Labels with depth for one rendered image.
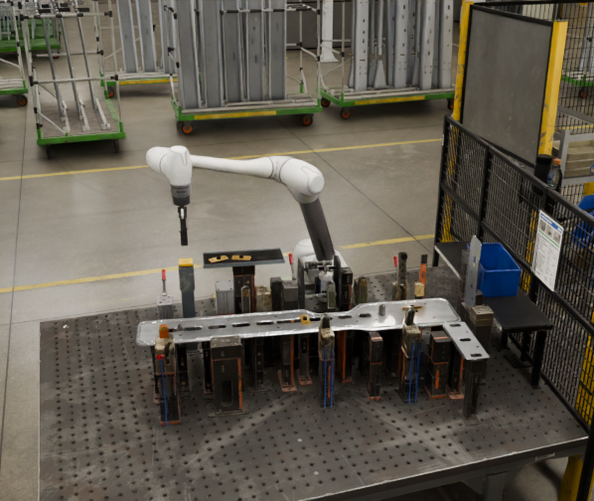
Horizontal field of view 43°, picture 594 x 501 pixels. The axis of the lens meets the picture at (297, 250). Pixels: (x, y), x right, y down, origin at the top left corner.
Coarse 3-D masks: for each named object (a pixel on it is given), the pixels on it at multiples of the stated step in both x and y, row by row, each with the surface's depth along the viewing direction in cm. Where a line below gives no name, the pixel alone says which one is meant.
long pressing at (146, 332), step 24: (264, 312) 326; (288, 312) 327; (312, 312) 326; (336, 312) 326; (360, 312) 327; (432, 312) 327; (456, 312) 327; (144, 336) 308; (192, 336) 308; (216, 336) 308; (240, 336) 309; (264, 336) 310
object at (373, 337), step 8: (376, 336) 310; (376, 344) 307; (376, 352) 309; (376, 360) 310; (376, 368) 313; (376, 376) 316; (368, 384) 320; (376, 384) 317; (368, 392) 321; (376, 392) 318
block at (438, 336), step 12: (432, 336) 312; (444, 336) 312; (432, 348) 312; (444, 348) 310; (432, 360) 314; (444, 360) 312; (432, 372) 316; (444, 372) 316; (432, 384) 317; (444, 384) 318; (432, 396) 319; (444, 396) 319
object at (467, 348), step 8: (448, 328) 314; (456, 328) 314; (464, 328) 314; (456, 336) 308; (464, 336) 308; (472, 336) 308; (456, 344) 302; (464, 344) 302; (472, 344) 302; (480, 344) 302; (464, 352) 297; (472, 352) 297; (480, 352) 297
